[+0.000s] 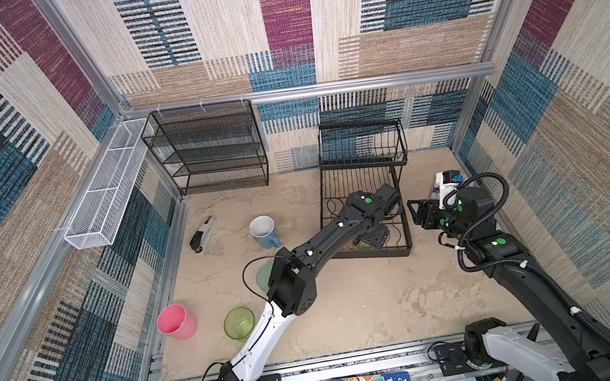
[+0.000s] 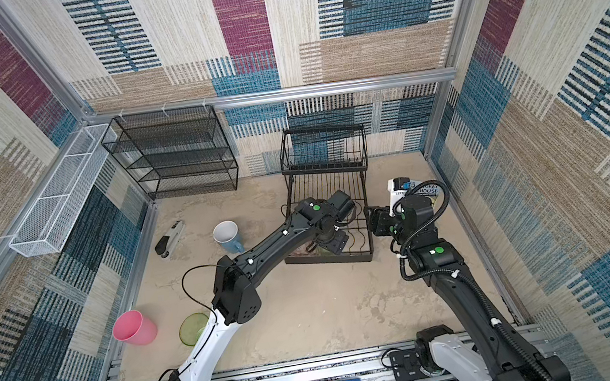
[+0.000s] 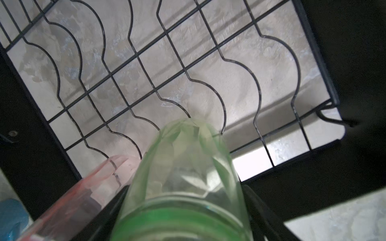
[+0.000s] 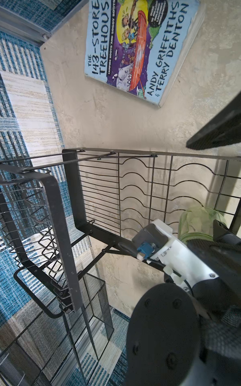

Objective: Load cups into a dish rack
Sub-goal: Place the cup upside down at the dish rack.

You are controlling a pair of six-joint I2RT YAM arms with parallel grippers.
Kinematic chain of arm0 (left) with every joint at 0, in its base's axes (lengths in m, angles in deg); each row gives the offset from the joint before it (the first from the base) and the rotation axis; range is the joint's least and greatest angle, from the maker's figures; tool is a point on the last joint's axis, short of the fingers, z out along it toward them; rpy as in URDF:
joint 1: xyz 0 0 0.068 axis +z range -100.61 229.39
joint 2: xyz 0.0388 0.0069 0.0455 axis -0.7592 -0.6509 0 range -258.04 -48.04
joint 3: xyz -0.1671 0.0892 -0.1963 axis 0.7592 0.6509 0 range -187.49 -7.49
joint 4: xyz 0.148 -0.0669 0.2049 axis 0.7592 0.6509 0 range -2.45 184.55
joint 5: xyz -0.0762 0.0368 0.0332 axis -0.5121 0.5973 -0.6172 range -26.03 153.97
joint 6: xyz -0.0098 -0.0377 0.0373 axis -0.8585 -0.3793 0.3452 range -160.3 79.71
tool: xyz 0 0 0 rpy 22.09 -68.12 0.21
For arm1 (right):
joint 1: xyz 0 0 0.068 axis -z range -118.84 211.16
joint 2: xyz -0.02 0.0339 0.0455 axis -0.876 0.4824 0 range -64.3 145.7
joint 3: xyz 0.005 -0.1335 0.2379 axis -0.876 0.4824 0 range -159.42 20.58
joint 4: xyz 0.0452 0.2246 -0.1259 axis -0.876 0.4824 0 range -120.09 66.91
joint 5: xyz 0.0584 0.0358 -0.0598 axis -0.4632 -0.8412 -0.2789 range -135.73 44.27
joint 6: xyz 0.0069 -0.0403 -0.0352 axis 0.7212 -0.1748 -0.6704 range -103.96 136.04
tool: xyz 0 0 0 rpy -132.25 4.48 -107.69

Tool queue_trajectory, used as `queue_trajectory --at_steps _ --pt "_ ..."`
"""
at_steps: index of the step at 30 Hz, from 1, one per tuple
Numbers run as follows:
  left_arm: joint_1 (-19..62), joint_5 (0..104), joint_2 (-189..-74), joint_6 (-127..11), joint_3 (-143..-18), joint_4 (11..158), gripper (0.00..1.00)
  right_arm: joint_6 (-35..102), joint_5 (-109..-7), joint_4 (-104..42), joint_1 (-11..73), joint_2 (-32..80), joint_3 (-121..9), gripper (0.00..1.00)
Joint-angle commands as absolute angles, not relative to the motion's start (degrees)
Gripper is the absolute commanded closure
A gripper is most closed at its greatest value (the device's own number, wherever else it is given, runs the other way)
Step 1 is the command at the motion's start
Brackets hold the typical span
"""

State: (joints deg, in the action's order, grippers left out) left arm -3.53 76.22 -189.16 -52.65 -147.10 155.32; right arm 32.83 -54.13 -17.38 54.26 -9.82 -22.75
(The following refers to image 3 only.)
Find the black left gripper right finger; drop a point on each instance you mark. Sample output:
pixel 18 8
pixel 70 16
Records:
pixel 265 224

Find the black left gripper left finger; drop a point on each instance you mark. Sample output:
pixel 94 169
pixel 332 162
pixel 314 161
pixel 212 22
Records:
pixel 100 228

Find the green plastic cup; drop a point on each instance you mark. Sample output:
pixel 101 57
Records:
pixel 185 189

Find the blue white ceramic mug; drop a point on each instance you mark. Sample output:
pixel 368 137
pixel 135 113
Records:
pixel 14 219

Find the black wire dish rack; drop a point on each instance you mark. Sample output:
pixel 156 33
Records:
pixel 296 88

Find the pink translucent plastic cup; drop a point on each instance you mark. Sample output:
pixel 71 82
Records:
pixel 84 201

